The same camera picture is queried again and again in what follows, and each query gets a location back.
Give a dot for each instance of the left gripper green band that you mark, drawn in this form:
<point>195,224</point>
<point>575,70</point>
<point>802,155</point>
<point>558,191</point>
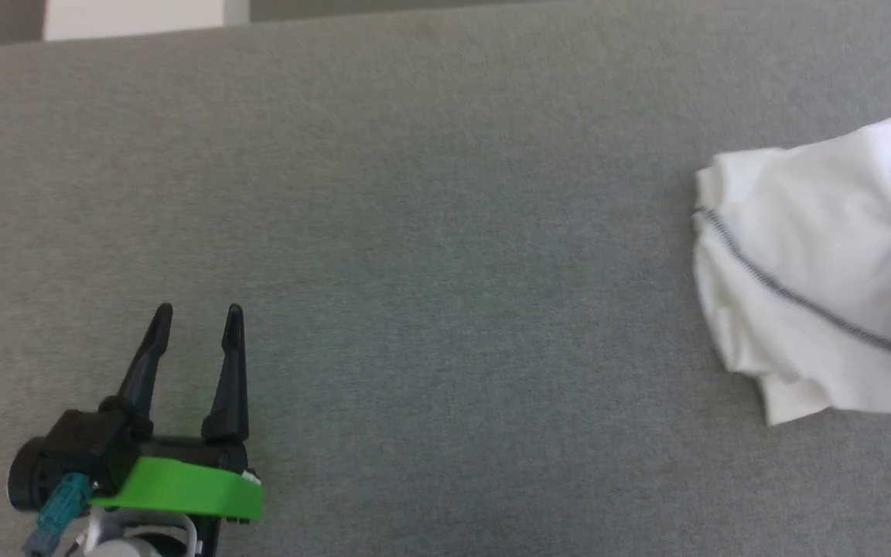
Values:
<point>182,487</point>

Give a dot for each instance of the white t-shirt with grey stitching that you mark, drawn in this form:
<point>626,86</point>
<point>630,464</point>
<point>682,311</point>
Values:
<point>817,263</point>

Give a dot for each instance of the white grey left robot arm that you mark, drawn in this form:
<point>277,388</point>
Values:
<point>144,538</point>

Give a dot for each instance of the white box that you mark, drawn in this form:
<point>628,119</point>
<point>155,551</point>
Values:
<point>136,17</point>

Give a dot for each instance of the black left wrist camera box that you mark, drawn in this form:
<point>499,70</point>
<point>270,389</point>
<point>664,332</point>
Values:
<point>90,449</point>

